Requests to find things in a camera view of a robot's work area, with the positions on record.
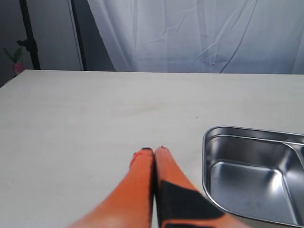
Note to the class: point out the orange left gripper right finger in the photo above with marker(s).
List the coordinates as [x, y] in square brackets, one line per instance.
[179, 203]

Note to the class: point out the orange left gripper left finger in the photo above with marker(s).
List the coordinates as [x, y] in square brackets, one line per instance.
[130, 204]

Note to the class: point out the stainless steel lunch box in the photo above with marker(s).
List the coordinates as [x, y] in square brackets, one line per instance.
[255, 174]

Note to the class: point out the white backdrop curtain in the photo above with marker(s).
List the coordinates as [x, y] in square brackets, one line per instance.
[203, 36]

